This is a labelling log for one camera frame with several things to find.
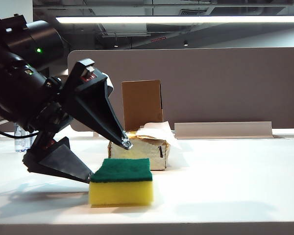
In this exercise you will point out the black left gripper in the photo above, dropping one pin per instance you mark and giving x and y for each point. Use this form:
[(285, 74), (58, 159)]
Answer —
[(51, 115)]

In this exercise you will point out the yellow sponge with green scourer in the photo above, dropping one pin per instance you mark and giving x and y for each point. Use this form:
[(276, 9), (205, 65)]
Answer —
[(120, 193)]

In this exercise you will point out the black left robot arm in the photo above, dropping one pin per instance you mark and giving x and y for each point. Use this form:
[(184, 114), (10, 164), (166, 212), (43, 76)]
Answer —
[(17, 93)]

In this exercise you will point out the clear Ganten water bottle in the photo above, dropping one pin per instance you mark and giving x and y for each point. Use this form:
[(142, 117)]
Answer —
[(20, 144)]

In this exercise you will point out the brown cardboard box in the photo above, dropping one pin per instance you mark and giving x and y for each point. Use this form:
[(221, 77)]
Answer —
[(142, 105)]

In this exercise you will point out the white tissue sheet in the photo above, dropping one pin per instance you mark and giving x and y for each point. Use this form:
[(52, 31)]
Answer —
[(156, 129)]

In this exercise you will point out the long ceiling light strip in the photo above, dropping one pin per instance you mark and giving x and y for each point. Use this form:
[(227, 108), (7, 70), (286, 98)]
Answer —
[(161, 19)]

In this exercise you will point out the wide brown desk divider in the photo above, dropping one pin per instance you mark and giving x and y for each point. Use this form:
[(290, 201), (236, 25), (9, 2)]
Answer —
[(210, 85)]

